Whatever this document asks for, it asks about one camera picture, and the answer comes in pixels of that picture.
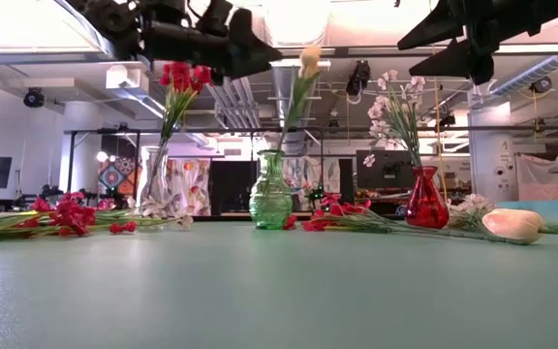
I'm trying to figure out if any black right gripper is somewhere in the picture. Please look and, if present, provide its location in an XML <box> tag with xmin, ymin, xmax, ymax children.
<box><xmin>397</xmin><ymin>0</ymin><xmax>558</xmax><ymax>86</ymax></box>

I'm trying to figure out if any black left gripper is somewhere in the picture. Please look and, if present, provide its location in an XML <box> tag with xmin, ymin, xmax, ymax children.
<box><xmin>142</xmin><ymin>0</ymin><xmax>284</xmax><ymax>86</ymax></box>

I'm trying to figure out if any red artificial flower bunch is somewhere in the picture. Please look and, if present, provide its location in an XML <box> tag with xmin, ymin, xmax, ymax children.
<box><xmin>142</xmin><ymin>61</ymin><xmax>214</xmax><ymax>214</ymax></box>
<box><xmin>283</xmin><ymin>192</ymin><xmax>527</xmax><ymax>245</ymax></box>
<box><xmin>0</xmin><ymin>191</ymin><xmax>138</xmax><ymax>243</ymax></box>

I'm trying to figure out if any pale yellow artificial tulip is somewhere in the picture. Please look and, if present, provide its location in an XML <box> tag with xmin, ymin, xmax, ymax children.
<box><xmin>278</xmin><ymin>62</ymin><xmax>320</xmax><ymax>156</ymax></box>
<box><xmin>480</xmin><ymin>207</ymin><xmax>558</xmax><ymax>246</ymax></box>
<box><xmin>272</xmin><ymin>45</ymin><xmax>323</xmax><ymax>156</ymax></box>

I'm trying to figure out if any white artificial flower bunch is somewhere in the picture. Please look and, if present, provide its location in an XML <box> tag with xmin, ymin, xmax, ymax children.
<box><xmin>0</xmin><ymin>196</ymin><xmax>196</xmax><ymax>242</ymax></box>
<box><xmin>361</xmin><ymin>69</ymin><xmax>428</xmax><ymax>171</ymax></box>
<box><xmin>446</xmin><ymin>192</ymin><xmax>506</xmax><ymax>232</ymax></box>

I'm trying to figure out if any clear glass vase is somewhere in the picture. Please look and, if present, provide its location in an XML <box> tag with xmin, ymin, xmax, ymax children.
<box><xmin>136</xmin><ymin>144</ymin><xmax>171</xmax><ymax>229</ymax></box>

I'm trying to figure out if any red glass vase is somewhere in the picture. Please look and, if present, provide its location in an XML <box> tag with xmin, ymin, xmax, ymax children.
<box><xmin>404</xmin><ymin>165</ymin><xmax>450</xmax><ymax>231</ymax></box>

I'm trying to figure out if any green glass vase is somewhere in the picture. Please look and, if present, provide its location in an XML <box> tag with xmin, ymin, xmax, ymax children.
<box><xmin>248</xmin><ymin>148</ymin><xmax>294</xmax><ymax>232</ymax></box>

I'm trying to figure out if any white ceiling unit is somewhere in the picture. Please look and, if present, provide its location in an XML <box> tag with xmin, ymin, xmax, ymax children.
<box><xmin>106</xmin><ymin>65</ymin><xmax>149</xmax><ymax>91</ymax></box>

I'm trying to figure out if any white cylindrical tank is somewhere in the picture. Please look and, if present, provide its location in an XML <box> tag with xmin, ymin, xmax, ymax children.
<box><xmin>467</xmin><ymin>104</ymin><xmax>520</xmax><ymax>205</ymax></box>

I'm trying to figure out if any floral curtain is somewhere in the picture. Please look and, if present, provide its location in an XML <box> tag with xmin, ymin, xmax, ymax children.
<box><xmin>165</xmin><ymin>158</ymin><xmax>212</xmax><ymax>217</ymax></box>
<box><xmin>281</xmin><ymin>155</ymin><xmax>343</xmax><ymax>195</ymax></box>

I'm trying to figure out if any pale pink cloth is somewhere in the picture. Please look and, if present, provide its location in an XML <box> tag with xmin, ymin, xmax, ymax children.
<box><xmin>515</xmin><ymin>152</ymin><xmax>558</xmax><ymax>201</ymax></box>

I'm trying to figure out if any colourful patterned fabric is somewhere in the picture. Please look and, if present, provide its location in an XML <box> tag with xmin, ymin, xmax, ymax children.
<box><xmin>97</xmin><ymin>155</ymin><xmax>140</xmax><ymax>198</ymax></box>

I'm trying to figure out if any green table mat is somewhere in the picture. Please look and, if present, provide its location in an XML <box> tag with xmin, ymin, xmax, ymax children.
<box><xmin>0</xmin><ymin>198</ymin><xmax>558</xmax><ymax>349</ymax></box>

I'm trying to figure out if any silver ventilation duct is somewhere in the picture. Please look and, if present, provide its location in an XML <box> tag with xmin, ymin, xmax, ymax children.
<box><xmin>271</xmin><ymin>65</ymin><xmax>319</xmax><ymax>156</ymax></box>

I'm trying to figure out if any grey corrugated duct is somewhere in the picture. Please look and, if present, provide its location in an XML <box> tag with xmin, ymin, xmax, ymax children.
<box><xmin>489</xmin><ymin>53</ymin><xmax>558</xmax><ymax>98</ymax></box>

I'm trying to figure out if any black ceiling camera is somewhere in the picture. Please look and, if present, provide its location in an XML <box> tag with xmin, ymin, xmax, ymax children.
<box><xmin>529</xmin><ymin>76</ymin><xmax>554</xmax><ymax>94</ymax></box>
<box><xmin>22</xmin><ymin>86</ymin><xmax>47</xmax><ymax>109</ymax></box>
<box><xmin>345</xmin><ymin>60</ymin><xmax>372</xmax><ymax>97</ymax></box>

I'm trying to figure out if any black metal rack frame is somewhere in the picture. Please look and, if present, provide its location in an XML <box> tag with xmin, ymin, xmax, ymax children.
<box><xmin>63</xmin><ymin>124</ymin><xmax>326</xmax><ymax>214</ymax></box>

